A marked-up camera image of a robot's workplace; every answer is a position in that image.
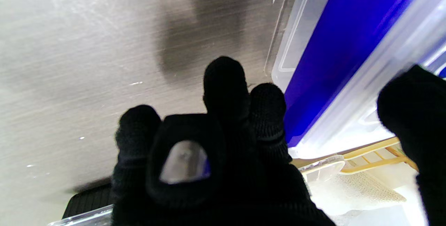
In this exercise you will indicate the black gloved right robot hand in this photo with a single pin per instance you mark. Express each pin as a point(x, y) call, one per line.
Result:
point(216, 170)

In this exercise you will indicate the small clear lid white label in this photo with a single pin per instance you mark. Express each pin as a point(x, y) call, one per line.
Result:
point(324, 166)

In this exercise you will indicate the black plastic container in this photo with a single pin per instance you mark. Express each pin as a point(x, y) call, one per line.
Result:
point(87, 201)

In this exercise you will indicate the clear container with blue clips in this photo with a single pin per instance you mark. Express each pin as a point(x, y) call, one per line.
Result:
point(334, 55)

